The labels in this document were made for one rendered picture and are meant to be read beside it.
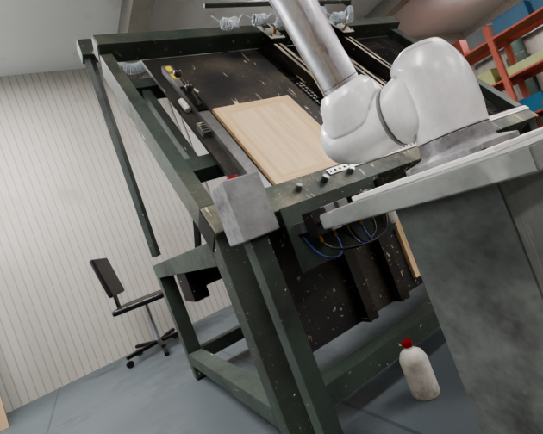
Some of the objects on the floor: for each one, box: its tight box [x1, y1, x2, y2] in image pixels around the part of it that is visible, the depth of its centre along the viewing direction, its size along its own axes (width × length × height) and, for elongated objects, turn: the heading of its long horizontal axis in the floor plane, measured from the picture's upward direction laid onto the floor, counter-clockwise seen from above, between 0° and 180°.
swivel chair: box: [89, 257, 196, 369], centre depth 348 cm, size 67×67×105 cm
